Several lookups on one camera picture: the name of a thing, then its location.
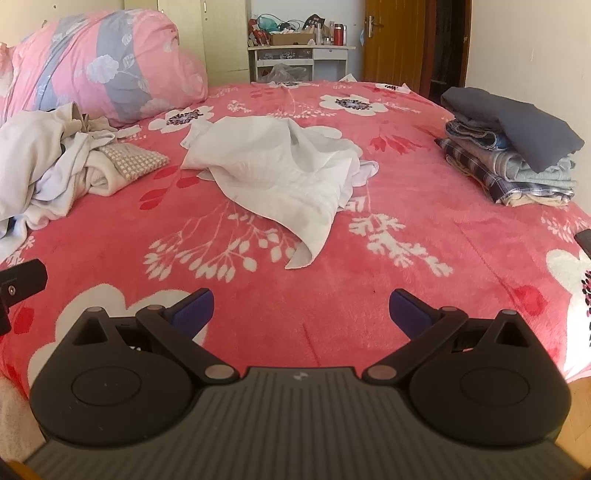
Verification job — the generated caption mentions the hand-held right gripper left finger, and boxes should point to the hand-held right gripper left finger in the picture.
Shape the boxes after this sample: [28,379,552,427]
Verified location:
[69,287,241,384]

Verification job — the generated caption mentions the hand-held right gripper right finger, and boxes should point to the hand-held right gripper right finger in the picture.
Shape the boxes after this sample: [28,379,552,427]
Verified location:
[362,288,532,384]

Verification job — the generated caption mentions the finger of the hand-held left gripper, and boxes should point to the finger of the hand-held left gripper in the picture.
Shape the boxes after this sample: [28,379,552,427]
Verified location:
[0,258,48,306]

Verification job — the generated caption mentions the white garment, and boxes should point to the white garment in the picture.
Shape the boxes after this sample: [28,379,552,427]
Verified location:
[0,110,122,252]
[180,115,379,271]

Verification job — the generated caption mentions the red floral blanket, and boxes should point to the red floral blanket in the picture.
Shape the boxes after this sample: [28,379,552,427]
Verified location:
[0,78,591,398]

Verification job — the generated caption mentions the white crumpled garment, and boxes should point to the white crumpled garment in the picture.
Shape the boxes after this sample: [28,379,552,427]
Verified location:
[0,110,122,252]

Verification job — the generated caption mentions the white plush bed cover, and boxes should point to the white plush bed cover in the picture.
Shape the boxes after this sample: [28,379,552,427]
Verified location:
[0,376,44,462]

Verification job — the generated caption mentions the beige crumpled garment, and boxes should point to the beige crumpled garment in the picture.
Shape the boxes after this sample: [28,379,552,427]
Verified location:
[48,102,118,139]

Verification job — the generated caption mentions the folded cream garment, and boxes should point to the folded cream garment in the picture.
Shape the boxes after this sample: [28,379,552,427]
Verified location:
[501,190,573,207]

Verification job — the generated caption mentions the folded blue jeans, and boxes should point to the folded blue jeans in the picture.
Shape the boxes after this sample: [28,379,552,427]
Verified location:
[445,119,511,151]

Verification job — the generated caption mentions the folded light blue garment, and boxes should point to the folded light blue garment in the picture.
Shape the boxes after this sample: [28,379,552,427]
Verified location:
[489,150,578,185]

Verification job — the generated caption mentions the dark grey folded garment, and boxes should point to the dark grey folded garment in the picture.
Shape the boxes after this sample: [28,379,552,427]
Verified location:
[441,87,585,174]

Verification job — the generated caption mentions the pink floral quilt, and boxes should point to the pink floral quilt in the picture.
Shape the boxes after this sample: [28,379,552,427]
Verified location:
[0,10,208,127]

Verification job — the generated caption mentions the clear plastic bag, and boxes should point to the clear plastic bag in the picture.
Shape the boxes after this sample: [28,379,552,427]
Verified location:
[261,64,309,84]

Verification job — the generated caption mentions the wooden door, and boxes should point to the wooden door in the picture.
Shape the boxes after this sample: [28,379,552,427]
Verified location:
[362,0,426,95]

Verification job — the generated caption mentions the white shelf desk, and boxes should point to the white shelf desk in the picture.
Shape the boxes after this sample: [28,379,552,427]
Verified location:
[248,45,356,84]

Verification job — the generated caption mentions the cream wardrobe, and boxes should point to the cream wardrobe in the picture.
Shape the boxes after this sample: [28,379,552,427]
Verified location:
[124,0,252,88]

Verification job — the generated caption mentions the red packets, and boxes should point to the red packets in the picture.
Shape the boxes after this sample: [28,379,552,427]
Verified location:
[249,19,271,47]

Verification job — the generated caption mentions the cardboard box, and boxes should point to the cardboard box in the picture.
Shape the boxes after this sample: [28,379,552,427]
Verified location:
[269,32,319,46]

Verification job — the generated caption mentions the dark brown door frame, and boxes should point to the dark brown door frame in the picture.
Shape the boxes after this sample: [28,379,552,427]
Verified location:
[418,0,472,100]

